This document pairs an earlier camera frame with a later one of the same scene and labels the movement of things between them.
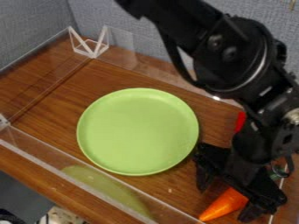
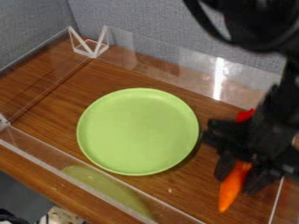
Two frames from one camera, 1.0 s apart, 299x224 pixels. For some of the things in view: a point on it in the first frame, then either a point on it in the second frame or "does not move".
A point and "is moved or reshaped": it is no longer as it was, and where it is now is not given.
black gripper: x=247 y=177 to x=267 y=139
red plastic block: x=240 y=122 does not move
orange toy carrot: x=228 y=202 is moved or reshaped
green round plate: x=138 y=131 does not move
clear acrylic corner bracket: x=88 y=47 does not move
